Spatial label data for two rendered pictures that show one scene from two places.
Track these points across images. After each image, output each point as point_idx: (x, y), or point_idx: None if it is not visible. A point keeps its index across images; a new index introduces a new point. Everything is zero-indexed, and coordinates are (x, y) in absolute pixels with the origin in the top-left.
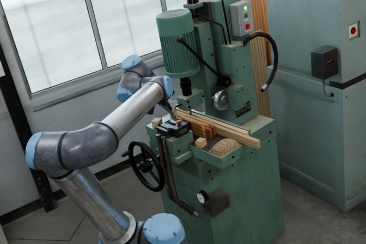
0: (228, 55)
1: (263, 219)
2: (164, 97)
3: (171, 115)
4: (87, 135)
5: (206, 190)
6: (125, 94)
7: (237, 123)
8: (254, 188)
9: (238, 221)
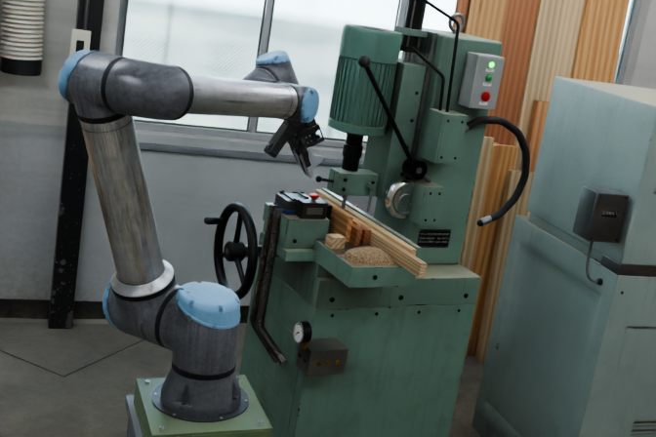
0: (435, 128)
1: None
2: (297, 118)
3: None
4: (153, 68)
5: (314, 331)
6: None
7: None
8: (402, 380)
9: (351, 425)
